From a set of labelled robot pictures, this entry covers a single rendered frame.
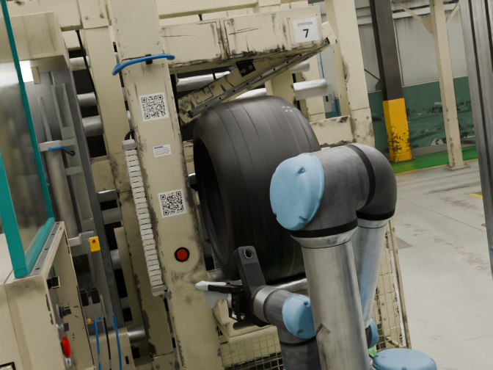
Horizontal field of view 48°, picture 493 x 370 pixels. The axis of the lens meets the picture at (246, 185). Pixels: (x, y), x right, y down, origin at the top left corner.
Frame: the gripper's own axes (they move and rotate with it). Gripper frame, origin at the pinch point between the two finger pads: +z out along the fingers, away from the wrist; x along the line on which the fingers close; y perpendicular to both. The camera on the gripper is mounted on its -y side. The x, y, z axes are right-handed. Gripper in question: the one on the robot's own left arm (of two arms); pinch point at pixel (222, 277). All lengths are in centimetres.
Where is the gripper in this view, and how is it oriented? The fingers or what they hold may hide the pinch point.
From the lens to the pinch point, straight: 138.3
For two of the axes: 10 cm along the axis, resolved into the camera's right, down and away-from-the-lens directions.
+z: -5.0, -0.3, 8.6
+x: 8.6, -0.8, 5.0
